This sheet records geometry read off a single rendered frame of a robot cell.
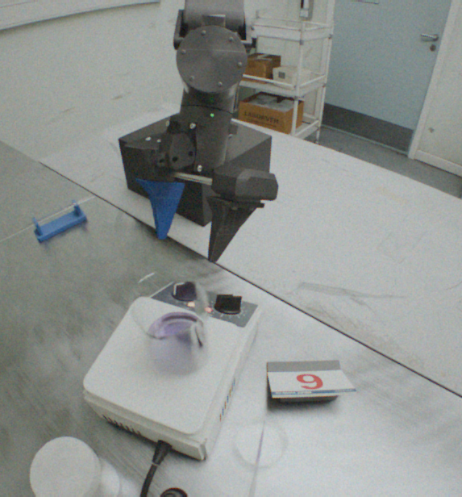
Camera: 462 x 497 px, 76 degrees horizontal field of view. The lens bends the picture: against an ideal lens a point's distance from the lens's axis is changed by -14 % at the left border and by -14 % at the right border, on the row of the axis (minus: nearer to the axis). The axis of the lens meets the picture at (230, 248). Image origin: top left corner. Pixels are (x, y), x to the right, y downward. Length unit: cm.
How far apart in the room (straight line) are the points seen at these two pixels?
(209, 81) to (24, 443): 42
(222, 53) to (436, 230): 54
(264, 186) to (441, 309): 35
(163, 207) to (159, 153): 12
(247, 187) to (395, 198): 49
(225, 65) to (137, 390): 28
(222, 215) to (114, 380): 18
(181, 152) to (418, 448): 39
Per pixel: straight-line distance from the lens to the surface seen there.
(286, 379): 40
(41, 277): 58
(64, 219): 67
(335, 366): 43
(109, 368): 34
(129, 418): 34
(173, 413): 31
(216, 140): 35
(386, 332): 49
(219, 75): 28
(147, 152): 31
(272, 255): 54
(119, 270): 54
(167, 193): 42
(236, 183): 29
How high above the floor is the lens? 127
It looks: 43 degrees down
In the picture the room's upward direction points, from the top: straight up
